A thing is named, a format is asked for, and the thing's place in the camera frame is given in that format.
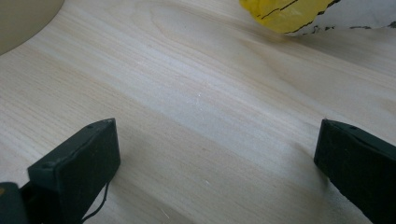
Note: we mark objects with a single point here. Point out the yellow and white wrapper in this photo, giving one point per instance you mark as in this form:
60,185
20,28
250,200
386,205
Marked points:
280,15

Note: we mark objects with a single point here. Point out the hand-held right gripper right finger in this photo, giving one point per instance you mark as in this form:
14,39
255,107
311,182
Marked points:
358,165

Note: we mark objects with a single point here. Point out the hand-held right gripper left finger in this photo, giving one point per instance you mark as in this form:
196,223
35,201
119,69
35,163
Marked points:
74,168

